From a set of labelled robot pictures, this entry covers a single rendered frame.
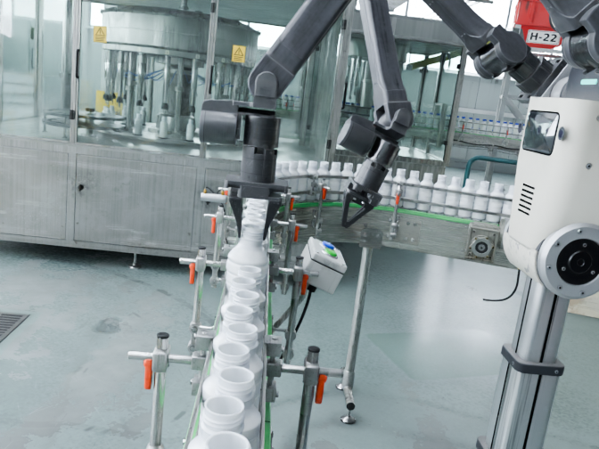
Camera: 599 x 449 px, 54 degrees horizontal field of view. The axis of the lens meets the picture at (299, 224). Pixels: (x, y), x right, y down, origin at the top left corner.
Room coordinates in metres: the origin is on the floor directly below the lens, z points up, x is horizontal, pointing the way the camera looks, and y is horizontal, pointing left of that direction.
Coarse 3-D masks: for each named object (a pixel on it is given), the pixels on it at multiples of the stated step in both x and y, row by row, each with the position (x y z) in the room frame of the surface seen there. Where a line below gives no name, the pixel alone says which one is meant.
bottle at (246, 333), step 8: (232, 328) 0.67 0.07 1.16; (240, 328) 0.68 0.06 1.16; (248, 328) 0.68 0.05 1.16; (256, 328) 0.67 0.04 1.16; (232, 336) 0.65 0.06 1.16; (240, 336) 0.65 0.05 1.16; (248, 336) 0.65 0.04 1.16; (256, 336) 0.66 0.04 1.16; (248, 344) 0.65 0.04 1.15; (256, 344) 0.67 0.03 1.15; (256, 360) 0.66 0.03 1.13; (256, 368) 0.65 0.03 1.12; (256, 376) 0.65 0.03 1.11; (256, 384) 0.65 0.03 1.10; (256, 392) 0.65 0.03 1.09; (256, 400) 0.65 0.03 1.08
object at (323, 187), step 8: (312, 176) 2.46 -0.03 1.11; (312, 184) 2.46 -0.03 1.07; (320, 184) 2.41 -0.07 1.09; (400, 184) 2.52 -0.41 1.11; (312, 192) 2.45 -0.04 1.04; (320, 192) 2.42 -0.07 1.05; (400, 192) 2.51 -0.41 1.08; (320, 200) 2.42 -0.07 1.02; (320, 208) 2.42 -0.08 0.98; (320, 216) 2.42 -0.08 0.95; (400, 216) 2.56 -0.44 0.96; (312, 224) 2.47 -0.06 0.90; (320, 224) 2.43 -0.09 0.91; (392, 224) 2.51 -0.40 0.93; (320, 232) 2.42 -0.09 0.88; (392, 232) 2.52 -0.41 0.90; (392, 240) 2.52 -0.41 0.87
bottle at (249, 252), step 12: (252, 228) 0.98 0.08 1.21; (240, 240) 0.96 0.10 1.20; (252, 240) 0.94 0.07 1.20; (240, 252) 0.94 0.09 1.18; (252, 252) 0.94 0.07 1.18; (264, 252) 0.96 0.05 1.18; (228, 264) 0.94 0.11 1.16; (240, 264) 0.93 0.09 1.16; (252, 264) 0.93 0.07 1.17; (264, 264) 0.94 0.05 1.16; (228, 276) 0.94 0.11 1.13; (264, 276) 0.95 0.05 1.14; (228, 288) 0.94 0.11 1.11
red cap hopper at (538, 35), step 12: (528, 0) 7.26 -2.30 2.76; (516, 12) 7.44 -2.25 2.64; (528, 12) 7.28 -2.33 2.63; (540, 12) 7.24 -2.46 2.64; (516, 24) 7.30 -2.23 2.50; (528, 24) 7.25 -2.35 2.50; (540, 24) 7.22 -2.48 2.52; (528, 36) 7.29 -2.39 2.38; (540, 36) 7.25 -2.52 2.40; (552, 36) 7.22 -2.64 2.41; (540, 48) 7.23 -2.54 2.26; (552, 48) 7.30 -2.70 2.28; (504, 84) 7.88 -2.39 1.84; (504, 96) 7.29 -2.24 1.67; (516, 96) 7.27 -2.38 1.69; (504, 108) 7.29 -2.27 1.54; (516, 108) 7.26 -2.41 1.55; (492, 156) 7.29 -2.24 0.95; (492, 168) 7.29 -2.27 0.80
